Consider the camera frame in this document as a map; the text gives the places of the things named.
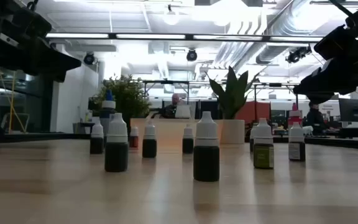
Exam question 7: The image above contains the small dark purple dropper bottle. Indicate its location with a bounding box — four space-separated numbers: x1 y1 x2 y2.
288 121 306 162

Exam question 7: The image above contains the large blue food coloring bottle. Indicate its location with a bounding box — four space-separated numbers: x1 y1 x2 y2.
99 89 117 139

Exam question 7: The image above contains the small white-labelled dropper bottle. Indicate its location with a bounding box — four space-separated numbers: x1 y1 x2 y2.
249 125 257 153

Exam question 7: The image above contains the small olive-labelled dropper bottle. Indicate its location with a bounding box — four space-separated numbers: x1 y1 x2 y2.
253 117 275 170

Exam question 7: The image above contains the small blue dropper bottle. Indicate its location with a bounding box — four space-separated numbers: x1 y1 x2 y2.
104 112 129 173

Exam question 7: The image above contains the small orange-red dropper bottle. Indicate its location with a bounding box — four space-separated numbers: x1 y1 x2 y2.
129 126 140 149

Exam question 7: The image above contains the small dark green dropper bottle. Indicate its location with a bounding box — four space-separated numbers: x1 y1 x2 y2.
142 120 158 159

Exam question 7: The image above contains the small red dropper bottle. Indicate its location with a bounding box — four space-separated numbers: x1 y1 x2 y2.
193 111 221 182

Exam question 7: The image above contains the small black dropper bottle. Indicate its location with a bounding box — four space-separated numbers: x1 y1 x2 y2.
181 124 195 154

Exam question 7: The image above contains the large pink food coloring bottle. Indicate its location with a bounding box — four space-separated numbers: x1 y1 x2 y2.
287 102 303 128

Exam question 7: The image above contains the black monitor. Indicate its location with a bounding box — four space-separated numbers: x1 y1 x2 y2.
338 98 358 123

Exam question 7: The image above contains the person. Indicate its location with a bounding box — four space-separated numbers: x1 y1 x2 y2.
305 102 328 136
162 92 186 119

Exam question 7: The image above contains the black desk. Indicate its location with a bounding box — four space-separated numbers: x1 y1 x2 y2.
337 126 358 141

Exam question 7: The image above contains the orange partition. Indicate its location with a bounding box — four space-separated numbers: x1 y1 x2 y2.
235 101 272 124

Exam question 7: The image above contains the bushy green potted plant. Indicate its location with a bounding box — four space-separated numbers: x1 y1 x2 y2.
92 73 151 142

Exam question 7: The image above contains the long white light bar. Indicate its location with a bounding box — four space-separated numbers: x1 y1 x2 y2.
45 32 324 44

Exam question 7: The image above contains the snake plant in white pot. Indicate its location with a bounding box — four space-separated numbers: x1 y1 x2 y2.
205 65 260 145

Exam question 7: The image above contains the white globe lamp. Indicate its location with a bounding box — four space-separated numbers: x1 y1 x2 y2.
162 4 180 26

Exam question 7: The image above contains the orange translucent plastic bin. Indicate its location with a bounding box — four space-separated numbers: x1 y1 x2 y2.
130 117 224 146

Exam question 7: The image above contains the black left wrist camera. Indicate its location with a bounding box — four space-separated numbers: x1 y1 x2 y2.
19 9 53 40

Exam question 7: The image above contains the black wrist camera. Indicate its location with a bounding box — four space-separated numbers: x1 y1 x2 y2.
19 9 53 40
313 24 358 62

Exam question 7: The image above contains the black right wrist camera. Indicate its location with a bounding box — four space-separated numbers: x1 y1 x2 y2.
313 24 358 62

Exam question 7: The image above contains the yellow extension cord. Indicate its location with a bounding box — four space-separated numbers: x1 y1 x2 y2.
0 67 27 134

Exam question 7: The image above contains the black metal frame stand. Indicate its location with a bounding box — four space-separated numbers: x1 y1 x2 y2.
142 80 191 105
252 82 300 123

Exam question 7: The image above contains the black right camera cable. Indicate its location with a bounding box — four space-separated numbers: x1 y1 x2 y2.
328 0 356 18

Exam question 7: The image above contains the silver ventilation duct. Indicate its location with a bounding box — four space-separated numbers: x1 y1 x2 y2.
211 0 347 74

